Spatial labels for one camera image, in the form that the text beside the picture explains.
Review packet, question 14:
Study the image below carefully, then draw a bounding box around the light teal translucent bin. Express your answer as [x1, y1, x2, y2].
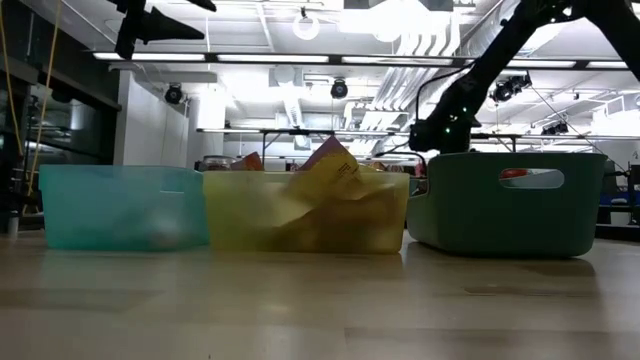
[38, 164, 210, 251]

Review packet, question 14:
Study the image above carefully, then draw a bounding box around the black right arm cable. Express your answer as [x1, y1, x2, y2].
[373, 60, 480, 176]

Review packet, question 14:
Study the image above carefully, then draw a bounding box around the yellow translucent bin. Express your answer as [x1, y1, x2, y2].
[202, 170, 411, 255]

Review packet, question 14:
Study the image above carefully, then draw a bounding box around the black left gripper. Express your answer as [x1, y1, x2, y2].
[113, 0, 218, 60]

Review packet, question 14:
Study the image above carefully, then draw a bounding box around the black background desk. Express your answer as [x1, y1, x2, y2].
[594, 162, 640, 241]

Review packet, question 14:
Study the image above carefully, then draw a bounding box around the dark green plastic bin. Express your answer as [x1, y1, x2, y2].
[405, 152, 609, 259]

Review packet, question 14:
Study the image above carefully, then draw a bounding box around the yellow hanging cord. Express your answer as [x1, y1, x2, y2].
[0, 0, 25, 157]
[25, 0, 64, 197]

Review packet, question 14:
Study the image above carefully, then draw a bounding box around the long overhead light bar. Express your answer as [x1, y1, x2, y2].
[92, 51, 640, 70]

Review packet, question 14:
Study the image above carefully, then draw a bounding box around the silver soda can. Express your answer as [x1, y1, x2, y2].
[198, 155, 236, 173]

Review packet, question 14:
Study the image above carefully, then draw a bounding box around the dark glass cabinet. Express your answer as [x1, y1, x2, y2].
[0, 54, 121, 234]

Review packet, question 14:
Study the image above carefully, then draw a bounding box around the white ring light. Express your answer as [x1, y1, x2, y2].
[292, 12, 321, 42]

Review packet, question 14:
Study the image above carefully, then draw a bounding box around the black folding table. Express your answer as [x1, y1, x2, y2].
[469, 132, 519, 155]

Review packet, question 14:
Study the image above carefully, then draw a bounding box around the hanging black camera cluster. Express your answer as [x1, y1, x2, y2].
[492, 73, 533, 104]

